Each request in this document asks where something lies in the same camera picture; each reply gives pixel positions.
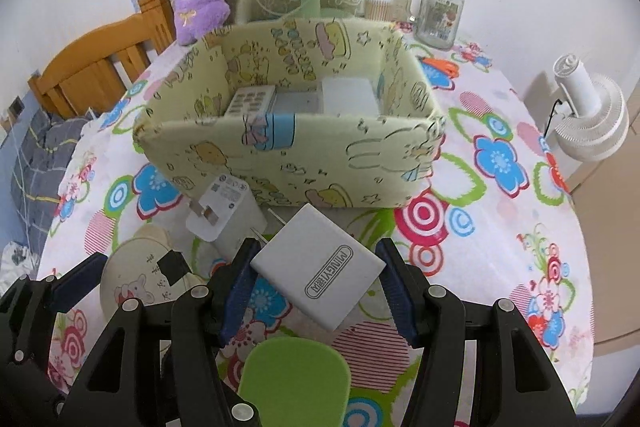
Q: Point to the glass jar green lid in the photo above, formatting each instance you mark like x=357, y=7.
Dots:
x=435, y=22

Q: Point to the wall power socket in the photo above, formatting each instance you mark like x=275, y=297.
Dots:
x=10, y=116

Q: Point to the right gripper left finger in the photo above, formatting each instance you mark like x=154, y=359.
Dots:
x=154, y=364

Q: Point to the wooden bed headboard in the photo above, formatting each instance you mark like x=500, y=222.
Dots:
x=83, y=75

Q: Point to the grey plaid blanket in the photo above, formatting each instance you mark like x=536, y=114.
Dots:
x=34, y=159

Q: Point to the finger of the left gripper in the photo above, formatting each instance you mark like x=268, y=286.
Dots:
x=75, y=285
x=231, y=410

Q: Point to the white standing fan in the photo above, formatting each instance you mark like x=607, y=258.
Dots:
x=589, y=120

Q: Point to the white plug charger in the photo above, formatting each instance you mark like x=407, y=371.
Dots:
x=225, y=215

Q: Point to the cotton swab container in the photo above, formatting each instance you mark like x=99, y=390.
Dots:
x=378, y=9

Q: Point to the white remote control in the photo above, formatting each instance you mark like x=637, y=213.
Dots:
x=251, y=101

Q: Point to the round cream pocket mirror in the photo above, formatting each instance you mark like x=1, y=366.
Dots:
x=132, y=271

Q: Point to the white rectangular box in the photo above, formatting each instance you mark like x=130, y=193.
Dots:
x=348, y=96

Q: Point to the white cube charger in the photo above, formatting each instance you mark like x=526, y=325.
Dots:
x=318, y=267

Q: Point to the green silicone pad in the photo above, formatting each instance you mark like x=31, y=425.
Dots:
x=296, y=382

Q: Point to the cartoon fabric storage box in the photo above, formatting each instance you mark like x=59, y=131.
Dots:
x=295, y=154

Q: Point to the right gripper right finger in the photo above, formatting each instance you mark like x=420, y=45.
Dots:
x=515, y=383

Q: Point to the orange handled scissors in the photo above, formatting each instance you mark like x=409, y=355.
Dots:
x=431, y=65

